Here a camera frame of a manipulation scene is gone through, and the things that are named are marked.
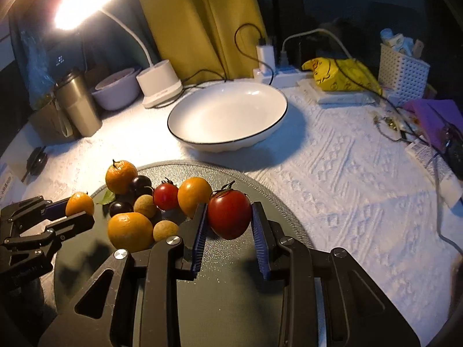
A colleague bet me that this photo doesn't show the key chain trinket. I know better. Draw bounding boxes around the key chain trinket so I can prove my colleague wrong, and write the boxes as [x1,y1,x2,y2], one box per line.
[370,110,410,143]

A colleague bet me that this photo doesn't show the lilac bowl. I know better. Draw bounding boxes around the lilac bowl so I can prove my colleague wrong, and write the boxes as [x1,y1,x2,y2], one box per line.
[90,67,141,111]

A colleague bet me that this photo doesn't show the purple cloth pouch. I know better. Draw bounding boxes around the purple cloth pouch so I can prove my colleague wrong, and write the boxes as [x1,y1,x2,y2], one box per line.
[403,99,463,151]

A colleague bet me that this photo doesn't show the large orange with stem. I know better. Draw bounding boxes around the large orange with stem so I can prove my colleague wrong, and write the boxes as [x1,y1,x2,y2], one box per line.
[105,160,138,195]

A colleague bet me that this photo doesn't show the small black round object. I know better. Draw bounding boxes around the small black round object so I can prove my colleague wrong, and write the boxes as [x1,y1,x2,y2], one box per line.
[21,147,48,182]

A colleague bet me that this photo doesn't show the large red tomato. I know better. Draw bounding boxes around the large red tomato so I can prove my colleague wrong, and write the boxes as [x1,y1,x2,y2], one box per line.
[207,180,252,240]

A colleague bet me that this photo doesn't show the white tissue pack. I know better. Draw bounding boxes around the white tissue pack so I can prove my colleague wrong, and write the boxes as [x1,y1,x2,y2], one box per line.
[297,78,374,105]

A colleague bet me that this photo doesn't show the dark plum upper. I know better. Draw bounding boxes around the dark plum upper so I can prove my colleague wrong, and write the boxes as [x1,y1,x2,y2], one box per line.
[130,175,153,198]

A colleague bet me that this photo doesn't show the green leaf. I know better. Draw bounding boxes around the green leaf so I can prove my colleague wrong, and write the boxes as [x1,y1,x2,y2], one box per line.
[96,189,116,206]

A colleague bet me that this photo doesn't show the small orange back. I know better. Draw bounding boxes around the small orange back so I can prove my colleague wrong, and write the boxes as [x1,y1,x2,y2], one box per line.
[177,177,213,218]

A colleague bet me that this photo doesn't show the white usb charger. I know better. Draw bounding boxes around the white usb charger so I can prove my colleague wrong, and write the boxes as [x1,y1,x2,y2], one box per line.
[256,45,275,75]

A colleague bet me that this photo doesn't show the white perforated basket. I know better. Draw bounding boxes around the white perforated basket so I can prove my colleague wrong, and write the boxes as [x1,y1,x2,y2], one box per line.
[378,44,430,107]

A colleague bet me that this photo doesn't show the tan longan fruit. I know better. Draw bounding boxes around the tan longan fruit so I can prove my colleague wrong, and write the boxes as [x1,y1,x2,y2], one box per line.
[153,220,179,242]
[133,194,158,219]

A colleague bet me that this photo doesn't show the round grey placemat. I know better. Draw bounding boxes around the round grey placemat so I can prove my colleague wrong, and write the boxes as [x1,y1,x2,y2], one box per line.
[40,161,319,346]

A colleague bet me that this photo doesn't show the white power cord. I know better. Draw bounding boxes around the white power cord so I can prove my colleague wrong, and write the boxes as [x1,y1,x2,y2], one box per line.
[280,27,354,68]

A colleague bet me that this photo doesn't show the small orange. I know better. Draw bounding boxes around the small orange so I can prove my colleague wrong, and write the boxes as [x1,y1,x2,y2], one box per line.
[65,192,95,216]
[177,177,213,218]

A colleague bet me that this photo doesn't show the small orange front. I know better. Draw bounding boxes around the small orange front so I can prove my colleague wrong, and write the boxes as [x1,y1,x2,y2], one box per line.
[65,192,95,216]

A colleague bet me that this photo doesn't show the white desk lamp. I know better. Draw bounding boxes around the white desk lamp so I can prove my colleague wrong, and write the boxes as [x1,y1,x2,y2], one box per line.
[52,0,184,110]

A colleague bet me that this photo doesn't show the dark plum lower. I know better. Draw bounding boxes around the dark plum lower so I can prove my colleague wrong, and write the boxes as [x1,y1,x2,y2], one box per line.
[108,201,133,218]

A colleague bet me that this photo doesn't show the yellow duck print bag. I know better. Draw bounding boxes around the yellow duck print bag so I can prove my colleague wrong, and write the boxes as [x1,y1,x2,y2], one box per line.
[301,57,382,95]

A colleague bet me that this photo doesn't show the white bowl with dark rim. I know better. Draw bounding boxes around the white bowl with dark rim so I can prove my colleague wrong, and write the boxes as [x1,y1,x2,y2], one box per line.
[167,81,289,153]

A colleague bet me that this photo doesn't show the yellow curtain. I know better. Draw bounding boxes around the yellow curtain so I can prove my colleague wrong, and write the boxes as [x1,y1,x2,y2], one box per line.
[140,0,265,84]

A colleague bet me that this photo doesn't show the white power strip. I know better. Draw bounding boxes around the white power strip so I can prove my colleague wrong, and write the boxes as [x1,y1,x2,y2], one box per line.
[253,67,313,88]

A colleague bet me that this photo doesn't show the small red cherry tomato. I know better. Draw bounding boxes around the small red cherry tomato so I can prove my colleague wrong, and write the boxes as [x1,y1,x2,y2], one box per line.
[153,178,179,211]

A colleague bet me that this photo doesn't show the black charger cable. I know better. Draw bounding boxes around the black charger cable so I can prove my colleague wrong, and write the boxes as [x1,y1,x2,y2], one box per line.
[155,23,275,109]

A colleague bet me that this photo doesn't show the steel travel tumbler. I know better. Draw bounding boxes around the steel travel tumbler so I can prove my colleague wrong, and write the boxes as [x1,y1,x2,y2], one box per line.
[54,68,102,137]

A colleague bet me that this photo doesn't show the dark plum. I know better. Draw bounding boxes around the dark plum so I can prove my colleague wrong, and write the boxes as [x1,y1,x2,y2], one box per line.
[108,201,133,218]
[130,175,153,198]

